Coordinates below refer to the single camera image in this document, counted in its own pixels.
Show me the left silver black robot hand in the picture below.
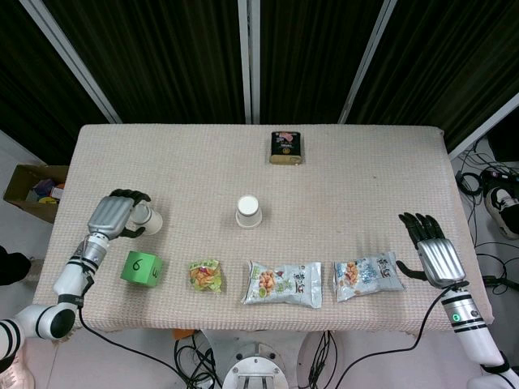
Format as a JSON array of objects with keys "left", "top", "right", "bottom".
[{"left": 87, "top": 188, "right": 152, "bottom": 240}]

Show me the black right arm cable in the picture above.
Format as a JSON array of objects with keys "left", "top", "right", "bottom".
[{"left": 331, "top": 285, "right": 457, "bottom": 389}]

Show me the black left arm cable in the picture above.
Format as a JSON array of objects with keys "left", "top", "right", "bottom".
[{"left": 76, "top": 263, "right": 223, "bottom": 389}]

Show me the black floor cable bundle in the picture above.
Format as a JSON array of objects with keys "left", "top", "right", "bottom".
[{"left": 453, "top": 139, "right": 519, "bottom": 301}]

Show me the green-print silver snack bag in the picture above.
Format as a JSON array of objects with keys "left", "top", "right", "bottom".
[{"left": 240, "top": 260, "right": 323, "bottom": 310}]

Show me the beige woven tablecloth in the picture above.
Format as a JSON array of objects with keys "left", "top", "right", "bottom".
[{"left": 31, "top": 123, "right": 495, "bottom": 336}]

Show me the black white sneaker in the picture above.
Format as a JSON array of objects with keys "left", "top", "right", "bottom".
[{"left": 485, "top": 186, "right": 519, "bottom": 239}]

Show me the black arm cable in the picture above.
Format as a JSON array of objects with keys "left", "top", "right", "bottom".
[
  {"left": 331, "top": 285, "right": 457, "bottom": 389},
  {"left": 76, "top": 263, "right": 223, "bottom": 389}
]

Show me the green numbered cube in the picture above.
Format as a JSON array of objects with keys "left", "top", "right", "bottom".
[{"left": 120, "top": 250, "right": 164, "bottom": 289}]

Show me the white paper cup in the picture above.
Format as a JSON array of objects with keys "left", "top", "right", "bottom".
[
  {"left": 235, "top": 195, "right": 264, "bottom": 230},
  {"left": 128, "top": 203, "right": 164, "bottom": 236}
]

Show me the round grey robot base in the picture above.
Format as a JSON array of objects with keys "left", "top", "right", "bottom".
[{"left": 221, "top": 351, "right": 287, "bottom": 389}]

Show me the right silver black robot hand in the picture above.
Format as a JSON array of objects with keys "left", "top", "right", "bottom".
[{"left": 396, "top": 212, "right": 466, "bottom": 289}]

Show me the black gold tin can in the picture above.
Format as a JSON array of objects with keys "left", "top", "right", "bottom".
[{"left": 268, "top": 130, "right": 304, "bottom": 166}]

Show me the brown cardboard box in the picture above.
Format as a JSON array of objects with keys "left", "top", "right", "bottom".
[{"left": 2, "top": 164, "right": 70, "bottom": 224}]

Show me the small green snack packet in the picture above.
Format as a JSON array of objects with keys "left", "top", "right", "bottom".
[{"left": 188, "top": 260, "right": 225, "bottom": 294}]

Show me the blue-print silver snack bag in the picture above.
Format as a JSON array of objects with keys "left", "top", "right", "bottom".
[{"left": 332, "top": 251, "right": 406, "bottom": 303}]

